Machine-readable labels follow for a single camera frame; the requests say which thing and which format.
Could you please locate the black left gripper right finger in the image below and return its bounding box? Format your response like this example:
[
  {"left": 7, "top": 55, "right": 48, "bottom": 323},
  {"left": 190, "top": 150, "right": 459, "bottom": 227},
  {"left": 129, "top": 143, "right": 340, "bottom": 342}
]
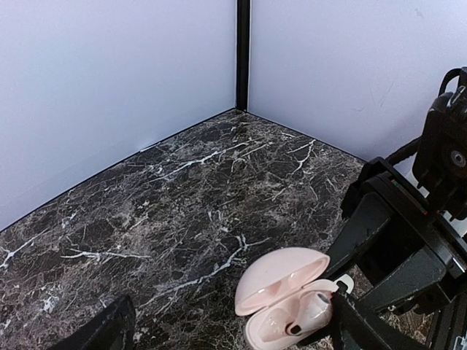
[{"left": 331, "top": 282, "right": 398, "bottom": 349}]

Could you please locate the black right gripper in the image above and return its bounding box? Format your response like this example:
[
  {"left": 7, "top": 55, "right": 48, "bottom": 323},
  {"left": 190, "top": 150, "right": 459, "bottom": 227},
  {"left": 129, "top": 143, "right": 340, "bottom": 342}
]
[{"left": 323, "top": 157, "right": 466, "bottom": 314}]

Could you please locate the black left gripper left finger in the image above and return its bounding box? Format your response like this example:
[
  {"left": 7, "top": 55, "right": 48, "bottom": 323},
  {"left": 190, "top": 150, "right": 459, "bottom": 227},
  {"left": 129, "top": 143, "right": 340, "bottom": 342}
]
[{"left": 49, "top": 295, "right": 136, "bottom": 350}]

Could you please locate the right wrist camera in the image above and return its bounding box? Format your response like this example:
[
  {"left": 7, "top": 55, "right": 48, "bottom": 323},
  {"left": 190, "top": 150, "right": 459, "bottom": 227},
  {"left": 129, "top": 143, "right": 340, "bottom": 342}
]
[{"left": 412, "top": 67, "right": 466, "bottom": 220}]

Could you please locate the black right frame post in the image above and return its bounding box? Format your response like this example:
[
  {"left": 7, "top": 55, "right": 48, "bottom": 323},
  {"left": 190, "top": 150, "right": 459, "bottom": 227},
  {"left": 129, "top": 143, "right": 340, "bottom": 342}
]
[{"left": 235, "top": 0, "right": 251, "bottom": 112}]

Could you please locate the white earbud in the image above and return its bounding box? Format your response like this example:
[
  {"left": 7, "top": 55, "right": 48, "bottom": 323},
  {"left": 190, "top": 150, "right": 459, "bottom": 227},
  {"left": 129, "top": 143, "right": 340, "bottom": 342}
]
[{"left": 285, "top": 274, "right": 355, "bottom": 336}]

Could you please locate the pink earbud charging case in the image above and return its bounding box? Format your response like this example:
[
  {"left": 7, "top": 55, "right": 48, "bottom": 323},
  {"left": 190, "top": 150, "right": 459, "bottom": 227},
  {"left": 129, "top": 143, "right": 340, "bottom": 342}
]
[{"left": 235, "top": 247, "right": 331, "bottom": 349}]

